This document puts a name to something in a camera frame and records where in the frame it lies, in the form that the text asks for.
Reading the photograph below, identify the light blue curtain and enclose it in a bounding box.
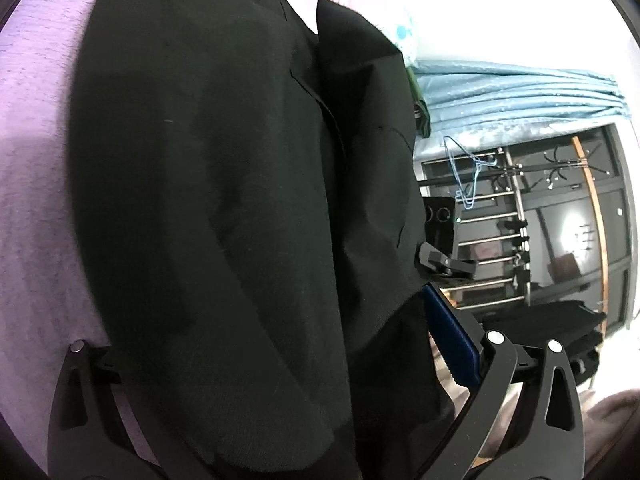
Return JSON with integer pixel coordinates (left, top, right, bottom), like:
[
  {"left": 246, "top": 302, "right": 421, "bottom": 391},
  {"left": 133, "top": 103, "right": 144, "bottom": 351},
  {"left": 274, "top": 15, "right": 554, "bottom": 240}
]
[{"left": 410, "top": 58, "right": 630, "bottom": 162}]

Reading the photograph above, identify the black jacket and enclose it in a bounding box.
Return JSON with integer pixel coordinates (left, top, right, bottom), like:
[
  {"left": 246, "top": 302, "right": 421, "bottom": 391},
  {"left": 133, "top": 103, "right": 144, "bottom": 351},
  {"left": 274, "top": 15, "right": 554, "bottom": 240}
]
[{"left": 67, "top": 0, "right": 454, "bottom": 479}]

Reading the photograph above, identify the green cloth on stand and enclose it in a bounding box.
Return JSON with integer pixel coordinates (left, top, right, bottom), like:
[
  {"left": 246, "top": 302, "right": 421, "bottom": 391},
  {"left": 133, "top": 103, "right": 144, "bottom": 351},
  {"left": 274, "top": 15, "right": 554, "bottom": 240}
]
[{"left": 406, "top": 67, "right": 432, "bottom": 138}]

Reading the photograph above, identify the purple bed sheet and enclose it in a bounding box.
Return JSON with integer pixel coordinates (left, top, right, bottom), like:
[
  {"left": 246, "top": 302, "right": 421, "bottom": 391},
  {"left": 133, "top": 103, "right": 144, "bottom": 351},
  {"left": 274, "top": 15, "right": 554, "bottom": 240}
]
[{"left": 1, "top": 0, "right": 108, "bottom": 467}]

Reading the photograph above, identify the metal window railing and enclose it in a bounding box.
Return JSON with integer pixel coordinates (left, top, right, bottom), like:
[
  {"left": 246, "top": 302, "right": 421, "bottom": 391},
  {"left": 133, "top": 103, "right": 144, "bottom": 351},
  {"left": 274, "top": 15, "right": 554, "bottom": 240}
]
[{"left": 414, "top": 148, "right": 532, "bottom": 312}]

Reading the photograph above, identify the blue wire hanger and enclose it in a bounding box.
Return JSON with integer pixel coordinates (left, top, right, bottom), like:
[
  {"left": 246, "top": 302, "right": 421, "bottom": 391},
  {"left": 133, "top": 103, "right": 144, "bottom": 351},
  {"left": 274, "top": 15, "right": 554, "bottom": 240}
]
[{"left": 441, "top": 134, "right": 501, "bottom": 212}]

